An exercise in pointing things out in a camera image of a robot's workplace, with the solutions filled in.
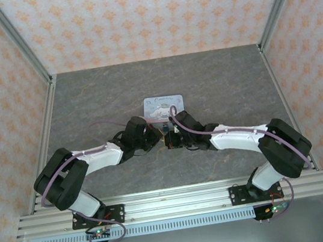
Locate cartoon dog print tin box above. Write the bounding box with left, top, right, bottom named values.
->
left=141, top=92, right=188, bottom=132

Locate aluminium crossbeam rail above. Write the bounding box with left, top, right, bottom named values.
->
left=11, top=164, right=323, bottom=241

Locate grey slotted cable duct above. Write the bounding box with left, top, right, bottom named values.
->
left=29, top=197, right=323, bottom=242

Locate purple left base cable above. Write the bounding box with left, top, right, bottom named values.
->
left=84, top=213, right=129, bottom=242

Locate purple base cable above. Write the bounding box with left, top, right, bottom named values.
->
left=254, top=176, right=300, bottom=223
left=84, top=213, right=129, bottom=242

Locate aluminium table side rail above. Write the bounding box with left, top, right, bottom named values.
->
left=8, top=74, right=77, bottom=215
left=257, top=37, right=321, bottom=178

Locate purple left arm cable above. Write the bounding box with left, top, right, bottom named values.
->
left=30, top=116, right=141, bottom=210

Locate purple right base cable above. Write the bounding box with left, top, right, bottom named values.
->
left=254, top=176, right=300, bottom=223

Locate aluminium corner post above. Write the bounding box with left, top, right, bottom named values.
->
left=0, top=0, right=55, bottom=91
left=250, top=0, right=318, bottom=53

